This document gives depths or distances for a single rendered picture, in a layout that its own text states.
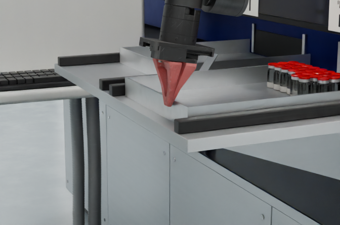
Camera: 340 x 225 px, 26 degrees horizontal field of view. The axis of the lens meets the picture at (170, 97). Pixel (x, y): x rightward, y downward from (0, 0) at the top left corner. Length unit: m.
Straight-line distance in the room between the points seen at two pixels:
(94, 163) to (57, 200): 1.17
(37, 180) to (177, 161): 1.66
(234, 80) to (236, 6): 0.30
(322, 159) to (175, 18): 0.38
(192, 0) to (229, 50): 0.71
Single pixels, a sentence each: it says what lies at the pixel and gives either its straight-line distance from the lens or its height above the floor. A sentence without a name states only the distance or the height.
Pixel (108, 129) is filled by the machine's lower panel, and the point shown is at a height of 0.49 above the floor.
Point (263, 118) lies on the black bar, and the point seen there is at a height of 0.89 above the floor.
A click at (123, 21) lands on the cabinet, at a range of 2.05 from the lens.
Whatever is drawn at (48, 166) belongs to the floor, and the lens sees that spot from 3.86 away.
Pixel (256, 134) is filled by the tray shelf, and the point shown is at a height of 0.87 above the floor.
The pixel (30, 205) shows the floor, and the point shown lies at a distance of 3.34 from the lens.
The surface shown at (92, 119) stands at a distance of 2.17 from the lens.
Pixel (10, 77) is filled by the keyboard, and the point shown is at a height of 0.83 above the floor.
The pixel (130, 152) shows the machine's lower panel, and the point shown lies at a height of 0.46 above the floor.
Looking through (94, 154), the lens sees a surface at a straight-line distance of 2.21.
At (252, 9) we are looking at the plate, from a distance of 1.65.
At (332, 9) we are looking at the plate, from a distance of 1.41.
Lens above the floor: 1.16
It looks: 12 degrees down
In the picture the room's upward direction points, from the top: straight up
